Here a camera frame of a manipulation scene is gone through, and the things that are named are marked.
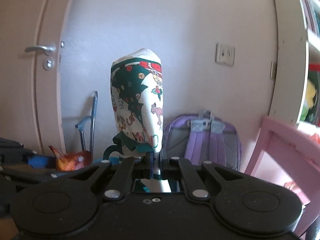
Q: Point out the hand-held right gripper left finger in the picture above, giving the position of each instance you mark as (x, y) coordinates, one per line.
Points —
(149, 165)

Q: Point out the row of books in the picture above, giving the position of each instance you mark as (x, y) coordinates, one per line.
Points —
(311, 17)

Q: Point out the yellow green plush toy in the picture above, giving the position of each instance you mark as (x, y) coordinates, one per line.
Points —
(310, 95)

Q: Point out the orange mesh bag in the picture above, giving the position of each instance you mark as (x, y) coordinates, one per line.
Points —
(68, 161)

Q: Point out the green box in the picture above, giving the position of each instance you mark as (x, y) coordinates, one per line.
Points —
(317, 105)

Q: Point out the orange snack packet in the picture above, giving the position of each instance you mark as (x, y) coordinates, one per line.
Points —
(292, 186)

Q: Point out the pink wooden table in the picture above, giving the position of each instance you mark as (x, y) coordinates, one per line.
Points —
(282, 150)

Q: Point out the white wall socket plate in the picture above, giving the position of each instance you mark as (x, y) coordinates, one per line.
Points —
(225, 54)

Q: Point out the cream room door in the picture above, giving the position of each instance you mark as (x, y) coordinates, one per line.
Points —
(22, 100)

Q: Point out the white bookshelf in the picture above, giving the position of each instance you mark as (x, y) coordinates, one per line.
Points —
(287, 55)

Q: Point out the narrow grey wall plate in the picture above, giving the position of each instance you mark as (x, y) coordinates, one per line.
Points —
(273, 70)

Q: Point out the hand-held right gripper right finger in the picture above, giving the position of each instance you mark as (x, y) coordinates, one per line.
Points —
(186, 175)

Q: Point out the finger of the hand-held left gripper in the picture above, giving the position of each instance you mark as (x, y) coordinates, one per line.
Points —
(37, 173)
(41, 162)

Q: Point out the silver door lock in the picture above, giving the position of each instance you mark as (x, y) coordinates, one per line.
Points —
(48, 63)

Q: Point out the purple grey backpack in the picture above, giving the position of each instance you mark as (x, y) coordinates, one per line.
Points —
(205, 142)

